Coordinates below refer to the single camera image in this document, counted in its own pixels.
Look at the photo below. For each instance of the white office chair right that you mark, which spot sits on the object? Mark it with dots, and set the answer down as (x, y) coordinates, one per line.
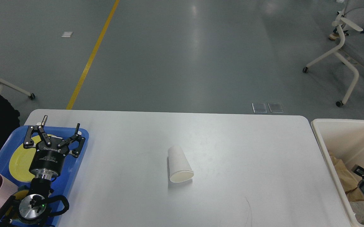
(350, 25)

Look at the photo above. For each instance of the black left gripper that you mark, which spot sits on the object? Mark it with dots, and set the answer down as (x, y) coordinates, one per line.
(51, 160)

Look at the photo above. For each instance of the blue plastic tray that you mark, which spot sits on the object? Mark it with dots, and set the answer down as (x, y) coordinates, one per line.
(63, 184)

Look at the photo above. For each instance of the yellow plastic plate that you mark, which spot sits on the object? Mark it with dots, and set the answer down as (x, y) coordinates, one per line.
(20, 162)

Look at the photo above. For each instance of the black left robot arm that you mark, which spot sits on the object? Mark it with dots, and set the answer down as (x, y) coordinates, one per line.
(36, 208)

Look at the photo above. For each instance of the white paper cup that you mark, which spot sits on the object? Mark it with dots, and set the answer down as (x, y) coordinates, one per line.
(179, 167)

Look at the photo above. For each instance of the beige plastic bin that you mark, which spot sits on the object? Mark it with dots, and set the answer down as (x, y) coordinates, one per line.
(344, 139)

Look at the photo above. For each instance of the person foot behind chair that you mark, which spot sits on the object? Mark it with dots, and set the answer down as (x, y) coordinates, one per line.
(335, 34)

